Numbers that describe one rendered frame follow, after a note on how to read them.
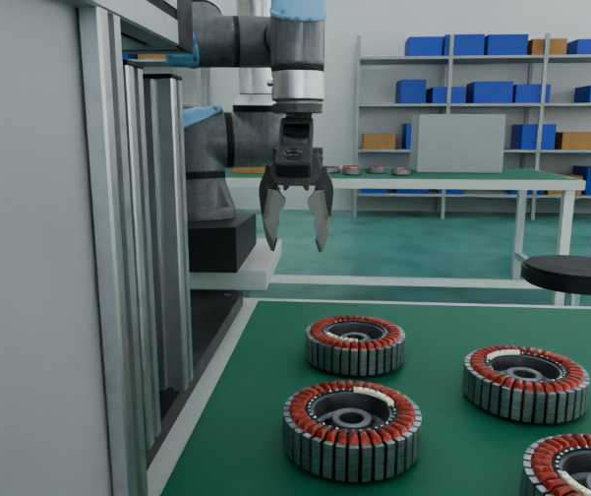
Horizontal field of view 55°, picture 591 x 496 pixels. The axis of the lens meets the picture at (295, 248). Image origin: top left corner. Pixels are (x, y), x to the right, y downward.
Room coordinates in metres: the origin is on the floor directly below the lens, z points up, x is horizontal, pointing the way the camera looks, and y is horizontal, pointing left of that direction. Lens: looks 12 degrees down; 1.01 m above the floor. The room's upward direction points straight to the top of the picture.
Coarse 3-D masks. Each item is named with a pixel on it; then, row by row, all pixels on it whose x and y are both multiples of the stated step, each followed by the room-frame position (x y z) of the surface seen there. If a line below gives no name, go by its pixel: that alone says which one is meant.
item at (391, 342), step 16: (320, 320) 0.64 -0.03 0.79; (336, 320) 0.65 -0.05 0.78; (352, 320) 0.65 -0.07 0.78; (368, 320) 0.65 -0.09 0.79; (320, 336) 0.59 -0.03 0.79; (336, 336) 0.59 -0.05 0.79; (352, 336) 0.63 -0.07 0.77; (368, 336) 0.64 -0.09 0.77; (384, 336) 0.60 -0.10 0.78; (400, 336) 0.60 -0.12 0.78; (320, 352) 0.58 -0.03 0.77; (336, 352) 0.56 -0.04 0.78; (352, 352) 0.56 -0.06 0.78; (368, 352) 0.56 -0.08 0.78; (384, 352) 0.57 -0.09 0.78; (400, 352) 0.58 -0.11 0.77; (320, 368) 0.58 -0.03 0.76; (336, 368) 0.56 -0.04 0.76; (352, 368) 0.56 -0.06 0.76; (368, 368) 0.56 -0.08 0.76; (384, 368) 0.57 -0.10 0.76
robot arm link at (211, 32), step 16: (192, 0) 0.92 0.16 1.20; (208, 0) 0.93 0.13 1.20; (208, 16) 0.90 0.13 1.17; (224, 16) 0.90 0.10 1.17; (208, 32) 0.88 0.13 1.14; (224, 32) 0.88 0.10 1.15; (208, 48) 0.88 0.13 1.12; (224, 48) 0.89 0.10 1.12; (176, 64) 0.89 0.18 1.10; (192, 64) 0.89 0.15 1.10; (208, 64) 0.90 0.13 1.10; (224, 64) 0.91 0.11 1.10
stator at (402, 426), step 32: (320, 384) 0.47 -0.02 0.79; (352, 384) 0.47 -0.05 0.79; (288, 416) 0.42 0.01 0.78; (320, 416) 0.45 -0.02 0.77; (352, 416) 0.44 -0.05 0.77; (384, 416) 0.44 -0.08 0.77; (416, 416) 0.42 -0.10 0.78; (288, 448) 0.41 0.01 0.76; (320, 448) 0.38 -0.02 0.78; (352, 448) 0.38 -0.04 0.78; (384, 448) 0.38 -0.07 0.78; (416, 448) 0.40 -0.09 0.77; (352, 480) 0.38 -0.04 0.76
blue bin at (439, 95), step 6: (432, 90) 6.58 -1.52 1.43; (438, 90) 6.53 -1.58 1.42; (444, 90) 6.53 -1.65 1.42; (456, 90) 6.52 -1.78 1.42; (462, 90) 6.52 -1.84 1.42; (426, 96) 6.93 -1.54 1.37; (432, 96) 6.56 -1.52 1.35; (438, 96) 6.53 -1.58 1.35; (444, 96) 6.53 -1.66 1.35; (456, 96) 6.52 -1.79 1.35; (462, 96) 6.52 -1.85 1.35; (426, 102) 6.91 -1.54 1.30; (432, 102) 6.54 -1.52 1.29; (438, 102) 6.53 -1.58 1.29; (444, 102) 6.53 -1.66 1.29; (450, 102) 6.52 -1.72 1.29; (456, 102) 6.52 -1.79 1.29; (462, 102) 6.52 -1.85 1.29
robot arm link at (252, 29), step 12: (240, 24) 0.89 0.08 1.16; (252, 24) 0.90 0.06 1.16; (264, 24) 0.90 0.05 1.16; (240, 36) 0.89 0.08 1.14; (252, 36) 0.89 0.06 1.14; (264, 36) 0.89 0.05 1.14; (240, 48) 0.89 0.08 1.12; (252, 48) 0.89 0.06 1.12; (264, 48) 0.90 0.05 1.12; (240, 60) 0.90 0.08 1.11; (252, 60) 0.90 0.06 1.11; (264, 60) 0.91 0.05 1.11
